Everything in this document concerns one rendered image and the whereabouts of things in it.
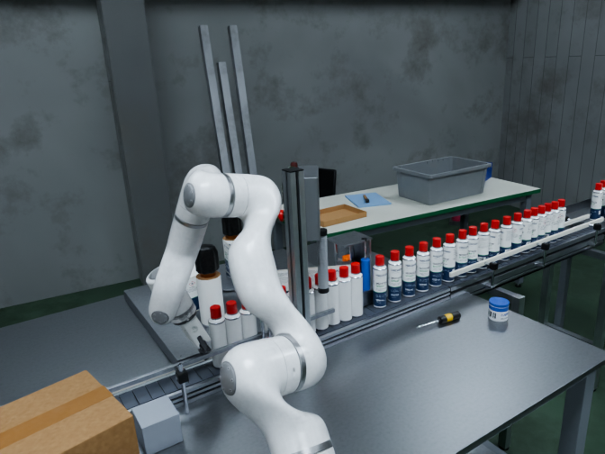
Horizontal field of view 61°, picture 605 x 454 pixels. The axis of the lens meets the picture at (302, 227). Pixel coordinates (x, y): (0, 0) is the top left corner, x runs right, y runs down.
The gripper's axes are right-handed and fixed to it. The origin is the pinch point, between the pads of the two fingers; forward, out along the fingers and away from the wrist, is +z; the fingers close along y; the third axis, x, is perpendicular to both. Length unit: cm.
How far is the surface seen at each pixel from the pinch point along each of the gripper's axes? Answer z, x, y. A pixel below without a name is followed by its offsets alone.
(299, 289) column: -10.5, -30.2, -16.8
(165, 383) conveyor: 1.4, 14.7, 1.2
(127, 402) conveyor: -2.7, 25.8, -1.1
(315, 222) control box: -27, -43, -18
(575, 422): 70, -86, -61
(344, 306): 18, -49, -2
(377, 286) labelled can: 20, -65, -1
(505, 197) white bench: 104, -240, 84
